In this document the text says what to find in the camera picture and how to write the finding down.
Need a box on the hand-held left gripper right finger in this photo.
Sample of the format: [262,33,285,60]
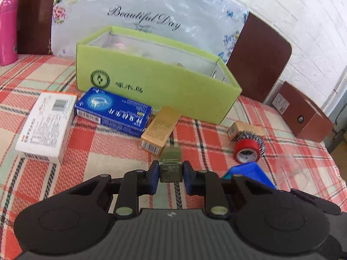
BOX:
[182,161,296,219]

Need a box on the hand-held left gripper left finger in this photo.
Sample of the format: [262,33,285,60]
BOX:
[46,160,160,219]

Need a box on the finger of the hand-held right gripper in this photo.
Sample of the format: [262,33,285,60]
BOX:
[291,188,342,216]

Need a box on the small olive green box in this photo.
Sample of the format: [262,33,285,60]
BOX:
[159,146,183,183]

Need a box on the clear plastic cup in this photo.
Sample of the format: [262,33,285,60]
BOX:
[279,154,312,193]

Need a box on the long gold box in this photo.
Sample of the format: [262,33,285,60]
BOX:
[140,106,182,156]

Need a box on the blue plastic container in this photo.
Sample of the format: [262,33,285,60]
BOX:
[222,162,277,190]

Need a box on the red tape roll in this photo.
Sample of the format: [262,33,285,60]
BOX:
[234,138,261,164]

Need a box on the small gold box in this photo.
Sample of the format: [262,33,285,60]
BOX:
[227,121,267,141]

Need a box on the blue medicine box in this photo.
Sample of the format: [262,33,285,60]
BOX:
[74,87,154,138]

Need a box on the steel wool scrubber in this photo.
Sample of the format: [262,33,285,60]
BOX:
[236,131,267,158]

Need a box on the light green cardboard box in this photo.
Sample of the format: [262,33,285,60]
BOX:
[76,25,242,125]

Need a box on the white medicine box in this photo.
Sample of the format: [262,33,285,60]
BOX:
[15,92,78,164]

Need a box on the plaid bed sheet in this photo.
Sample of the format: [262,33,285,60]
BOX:
[0,54,347,260]

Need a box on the brown cardboard box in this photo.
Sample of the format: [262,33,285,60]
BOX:
[272,81,334,143]

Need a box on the floral printed headboard cover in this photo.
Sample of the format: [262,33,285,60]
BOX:
[48,0,249,65]

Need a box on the pink thermos bottle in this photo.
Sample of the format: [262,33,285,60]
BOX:
[0,0,19,66]

